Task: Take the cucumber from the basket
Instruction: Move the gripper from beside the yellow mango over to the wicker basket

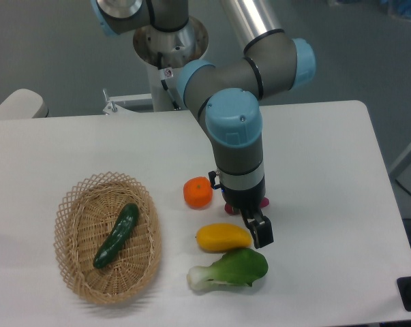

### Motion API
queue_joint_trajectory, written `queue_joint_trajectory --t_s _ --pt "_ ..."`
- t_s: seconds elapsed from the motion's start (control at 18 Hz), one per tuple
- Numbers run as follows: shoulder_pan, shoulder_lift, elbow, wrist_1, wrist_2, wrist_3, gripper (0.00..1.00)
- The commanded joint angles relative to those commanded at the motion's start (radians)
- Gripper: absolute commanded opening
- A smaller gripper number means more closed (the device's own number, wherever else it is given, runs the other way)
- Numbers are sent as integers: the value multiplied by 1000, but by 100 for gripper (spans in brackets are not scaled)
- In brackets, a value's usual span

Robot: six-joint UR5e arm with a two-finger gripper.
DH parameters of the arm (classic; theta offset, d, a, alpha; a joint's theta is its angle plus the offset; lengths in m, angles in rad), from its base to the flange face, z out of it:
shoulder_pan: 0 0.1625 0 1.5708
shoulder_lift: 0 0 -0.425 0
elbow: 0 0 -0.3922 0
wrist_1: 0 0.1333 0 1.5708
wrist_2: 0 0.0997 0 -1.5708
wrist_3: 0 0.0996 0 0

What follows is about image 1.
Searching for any orange toy tangerine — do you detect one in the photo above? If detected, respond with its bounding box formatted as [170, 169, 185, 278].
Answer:
[183, 176, 213, 209]

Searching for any green toy bok choy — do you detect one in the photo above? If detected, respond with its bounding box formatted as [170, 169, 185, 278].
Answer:
[187, 248, 269, 291]

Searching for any yellow toy mango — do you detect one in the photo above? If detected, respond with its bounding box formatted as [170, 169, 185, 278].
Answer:
[196, 223, 252, 252]

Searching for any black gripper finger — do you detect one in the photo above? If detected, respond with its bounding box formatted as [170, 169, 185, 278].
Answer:
[241, 208, 273, 249]

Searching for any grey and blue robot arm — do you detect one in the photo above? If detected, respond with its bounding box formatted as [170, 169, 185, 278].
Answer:
[91, 1, 316, 248]

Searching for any green toy cucumber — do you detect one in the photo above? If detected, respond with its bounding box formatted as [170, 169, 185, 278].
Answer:
[93, 203, 140, 269]

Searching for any woven wicker basket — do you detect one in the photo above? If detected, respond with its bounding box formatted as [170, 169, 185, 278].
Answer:
[54, 172, 162, 305]

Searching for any white chair back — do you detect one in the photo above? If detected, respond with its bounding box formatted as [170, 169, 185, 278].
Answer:
[0, 89, 49, 121]

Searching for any pink toy fruit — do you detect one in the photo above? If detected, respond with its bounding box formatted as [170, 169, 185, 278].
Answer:
[224, 197, 270, 215]

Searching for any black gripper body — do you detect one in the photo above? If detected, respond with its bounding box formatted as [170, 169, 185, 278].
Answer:
[222, 183, 265, 213]

